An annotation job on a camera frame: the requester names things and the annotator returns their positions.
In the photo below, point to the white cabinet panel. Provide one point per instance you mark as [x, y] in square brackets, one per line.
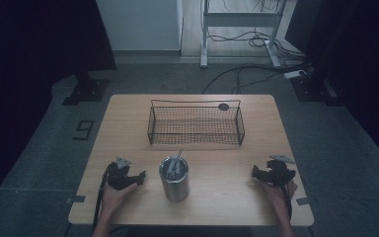
[138, 23]

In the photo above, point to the white power strip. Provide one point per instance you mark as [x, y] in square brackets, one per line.
[295, 74]

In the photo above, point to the person's right hand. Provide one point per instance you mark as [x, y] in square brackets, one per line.
[276, 194]

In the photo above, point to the white desk frame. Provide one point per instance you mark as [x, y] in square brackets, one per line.
[240, 19]

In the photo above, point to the steel tumbler with lid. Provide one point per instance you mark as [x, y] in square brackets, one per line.
[174, 181]

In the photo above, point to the person's left hand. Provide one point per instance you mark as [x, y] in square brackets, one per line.
[113, 197]

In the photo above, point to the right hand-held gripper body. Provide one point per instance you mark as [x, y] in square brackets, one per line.
[278, 173]

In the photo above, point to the person's dark clothing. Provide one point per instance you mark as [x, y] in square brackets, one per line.
[189, 231]

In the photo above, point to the black round table grommet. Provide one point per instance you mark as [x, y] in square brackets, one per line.
[223, 106]

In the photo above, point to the dark curtain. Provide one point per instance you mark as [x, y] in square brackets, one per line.
[29, 42]
[358, 49]

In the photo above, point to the striped drinking straw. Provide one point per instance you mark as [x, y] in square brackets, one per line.
[179, 153]

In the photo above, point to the black stand base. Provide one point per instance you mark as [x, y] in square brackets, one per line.
[312, 89]
[89, 90]

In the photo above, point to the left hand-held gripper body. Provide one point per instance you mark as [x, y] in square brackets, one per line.
[117, 176]

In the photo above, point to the grey tape strip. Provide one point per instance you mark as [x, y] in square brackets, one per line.
[306, 201]
[76, 199]

